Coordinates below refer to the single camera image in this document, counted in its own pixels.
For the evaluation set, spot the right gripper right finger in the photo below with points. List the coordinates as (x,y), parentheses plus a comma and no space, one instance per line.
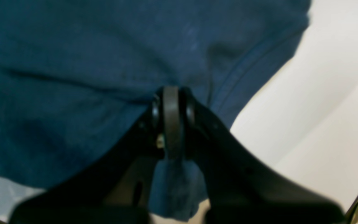
(240,187)

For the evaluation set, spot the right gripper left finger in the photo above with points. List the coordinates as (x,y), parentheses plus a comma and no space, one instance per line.
(111,191)

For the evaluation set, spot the dark blue T-shirt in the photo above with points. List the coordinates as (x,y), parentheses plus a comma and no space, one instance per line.
(76,74)

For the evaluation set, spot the grey plastic bin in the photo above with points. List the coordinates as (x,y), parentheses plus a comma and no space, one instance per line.
(12,194)

